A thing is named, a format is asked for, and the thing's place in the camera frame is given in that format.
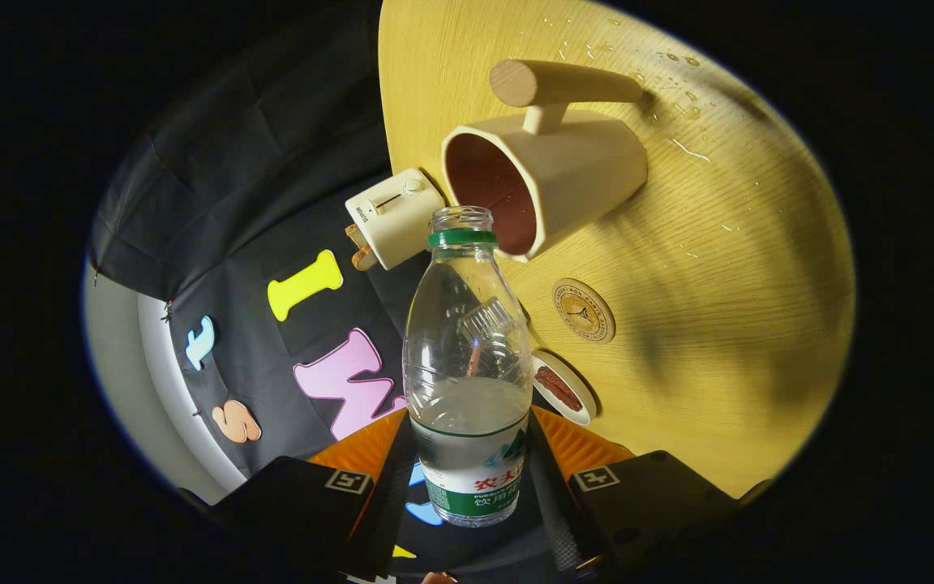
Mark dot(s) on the white round plate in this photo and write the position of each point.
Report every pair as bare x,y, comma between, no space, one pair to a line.
580,408

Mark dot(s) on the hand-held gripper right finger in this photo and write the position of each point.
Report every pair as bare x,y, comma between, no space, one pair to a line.
554,503

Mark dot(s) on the clear plastic juice bottle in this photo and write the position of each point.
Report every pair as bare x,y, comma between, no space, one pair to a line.
467,422

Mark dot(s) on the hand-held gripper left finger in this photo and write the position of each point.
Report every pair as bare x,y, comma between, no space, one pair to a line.
390,503

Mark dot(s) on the red meat piece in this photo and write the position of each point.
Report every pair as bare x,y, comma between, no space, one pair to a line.
558,388

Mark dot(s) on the cream toaster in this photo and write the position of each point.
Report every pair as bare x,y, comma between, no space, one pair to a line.
398,215

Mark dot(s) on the wooden table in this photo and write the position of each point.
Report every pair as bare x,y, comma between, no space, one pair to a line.
718,341

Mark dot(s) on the toast slice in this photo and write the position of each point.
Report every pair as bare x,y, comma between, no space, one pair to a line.
365,258
352,235

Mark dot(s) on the round wooden coaster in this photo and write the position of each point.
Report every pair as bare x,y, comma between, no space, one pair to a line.
584,311

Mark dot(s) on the black backdrop cloth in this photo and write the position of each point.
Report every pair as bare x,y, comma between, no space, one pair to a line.
272,162

